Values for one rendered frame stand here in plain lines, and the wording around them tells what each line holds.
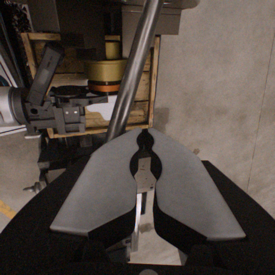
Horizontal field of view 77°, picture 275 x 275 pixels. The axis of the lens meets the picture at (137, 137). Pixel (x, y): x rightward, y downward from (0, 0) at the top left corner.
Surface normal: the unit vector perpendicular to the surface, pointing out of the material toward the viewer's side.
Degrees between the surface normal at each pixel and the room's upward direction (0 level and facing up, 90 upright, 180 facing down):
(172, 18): 4
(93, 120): 0
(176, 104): 0
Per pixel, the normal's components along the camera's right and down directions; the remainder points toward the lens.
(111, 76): 0.40, 0.49
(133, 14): 0.19, 0.51
